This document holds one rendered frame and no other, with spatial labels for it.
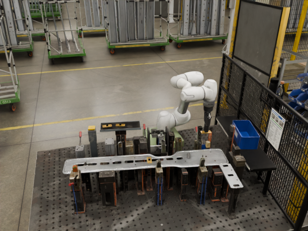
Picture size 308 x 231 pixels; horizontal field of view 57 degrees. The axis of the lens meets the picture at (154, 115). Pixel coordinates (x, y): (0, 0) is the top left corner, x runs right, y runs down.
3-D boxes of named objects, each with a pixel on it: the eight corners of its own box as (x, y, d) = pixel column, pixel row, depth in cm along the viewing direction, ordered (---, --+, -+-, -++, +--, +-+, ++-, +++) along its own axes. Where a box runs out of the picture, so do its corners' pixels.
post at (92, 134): (91, 170, 277) (87, 131, 257) (92, 165, 284) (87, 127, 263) (99, 169, 278) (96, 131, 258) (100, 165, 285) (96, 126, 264)
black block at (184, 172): (179, 203, 240) (181, 176, 226) (177, 194, 250) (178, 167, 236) (189, 202, 241) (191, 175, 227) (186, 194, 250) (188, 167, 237)
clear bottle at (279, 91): (275, 105, 241) (280, 83, 231) (272, 101, 246) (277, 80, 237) (283, 105, 241) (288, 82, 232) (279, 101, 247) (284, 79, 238)
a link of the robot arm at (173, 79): (174, 77, 258) (188, 74, 263) (166, 75, 274) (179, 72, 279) (176, 91, 262) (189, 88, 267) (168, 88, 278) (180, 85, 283)
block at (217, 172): (210, 202, 241) (213, 176, 228) (206, 193, 251) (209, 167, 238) (221, 201, 242) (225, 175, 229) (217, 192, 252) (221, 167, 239)
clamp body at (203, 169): (195, 206, 238) (199, 173, 222) (192, 195, 248) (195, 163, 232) (206, 205, 239) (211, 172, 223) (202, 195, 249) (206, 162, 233)
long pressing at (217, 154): (61, 176, 225) (61, 175, 225) (65, 159, 245) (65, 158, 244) (229, 164, 241) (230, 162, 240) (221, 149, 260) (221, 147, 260)
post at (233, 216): (229, 219, 226) (234, 191, 212) (224, 208, 235) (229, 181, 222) (237, 218, 226) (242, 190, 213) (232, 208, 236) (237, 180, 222)
